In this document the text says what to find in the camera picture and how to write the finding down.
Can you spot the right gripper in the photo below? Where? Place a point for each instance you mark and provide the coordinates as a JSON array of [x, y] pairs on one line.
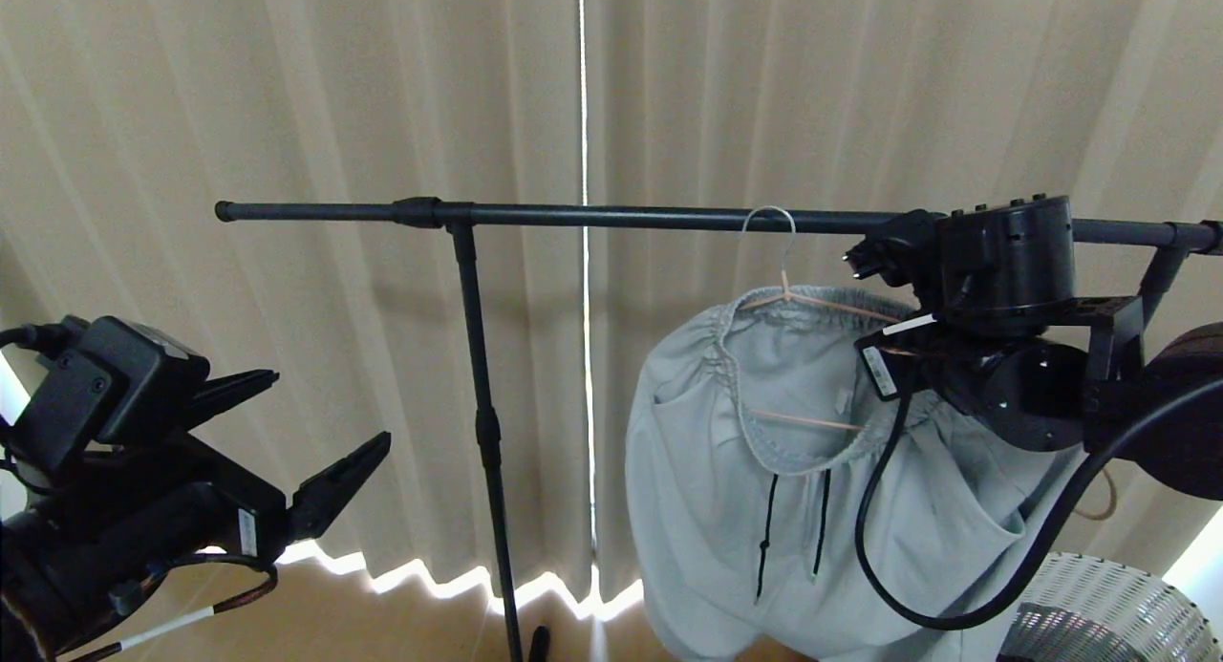
[[908, 361]]

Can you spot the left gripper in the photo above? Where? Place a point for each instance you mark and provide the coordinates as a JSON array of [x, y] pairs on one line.
[[172, 509]]

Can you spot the pale grey shorts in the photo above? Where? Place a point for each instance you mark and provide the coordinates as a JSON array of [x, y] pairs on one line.
[[707, 519]]

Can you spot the white laundry basket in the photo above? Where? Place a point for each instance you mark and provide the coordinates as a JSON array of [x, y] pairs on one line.
[[1108, 595]]

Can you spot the black clothes rack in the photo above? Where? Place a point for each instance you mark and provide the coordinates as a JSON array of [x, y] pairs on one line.
[[621, 215]]

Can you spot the beige curtain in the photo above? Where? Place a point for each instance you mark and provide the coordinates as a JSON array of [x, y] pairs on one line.
[[287, 89]]

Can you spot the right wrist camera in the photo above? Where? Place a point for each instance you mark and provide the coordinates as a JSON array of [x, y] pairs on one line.
[[893, 246]]

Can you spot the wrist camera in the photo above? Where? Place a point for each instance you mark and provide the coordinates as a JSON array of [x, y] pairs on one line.
[[893, 246], [115, 395]]

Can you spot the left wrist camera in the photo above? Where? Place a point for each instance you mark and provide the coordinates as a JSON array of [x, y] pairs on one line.
[[115, 395]]

